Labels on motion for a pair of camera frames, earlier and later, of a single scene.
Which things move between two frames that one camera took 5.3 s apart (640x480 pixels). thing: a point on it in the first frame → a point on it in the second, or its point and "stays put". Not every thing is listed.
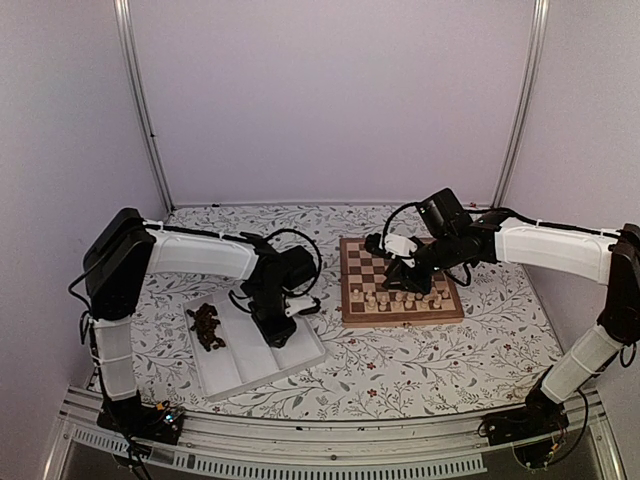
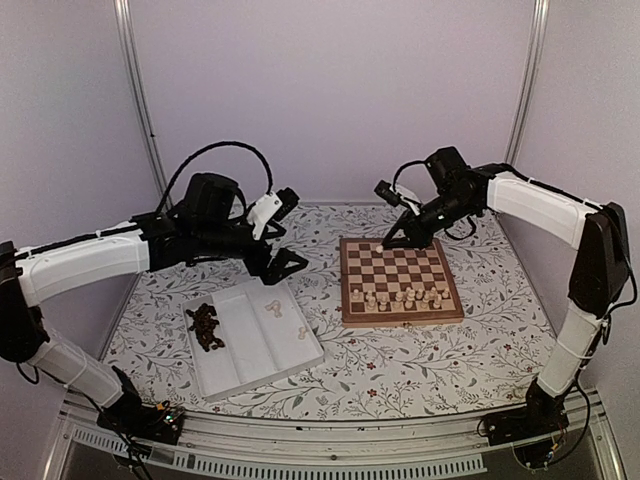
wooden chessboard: [366, 302] stays put
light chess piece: [371, 305] stays put
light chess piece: [398, 304] stays put
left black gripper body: [264, 310] → [256, 263]
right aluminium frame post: [522, 105] stays put
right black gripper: [410, 282] → [419, 236]
